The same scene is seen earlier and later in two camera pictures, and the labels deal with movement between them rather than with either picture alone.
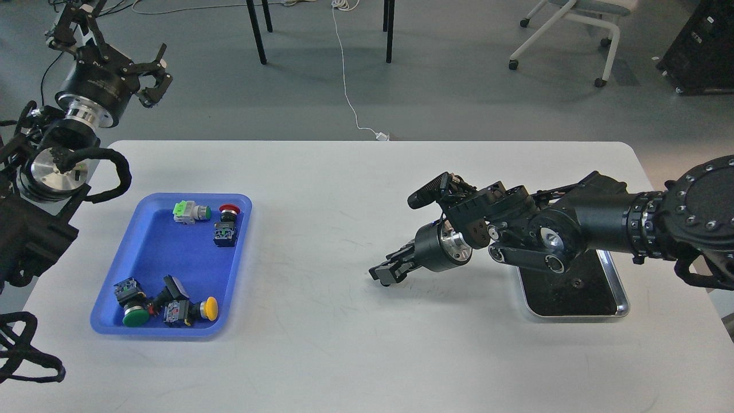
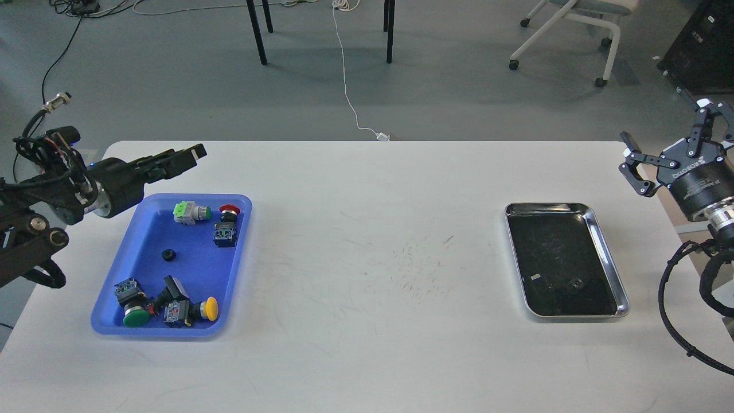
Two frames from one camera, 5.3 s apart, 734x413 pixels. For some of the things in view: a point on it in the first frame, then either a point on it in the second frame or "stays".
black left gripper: x=100 y=86 → x=120 y=184
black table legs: x=389 y=12 stays
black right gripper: x=438 y=246 → x=698 y=173
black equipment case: x=699 y=61 stays
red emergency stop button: x=225 y=232 stays
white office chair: x=596 y=11 stays
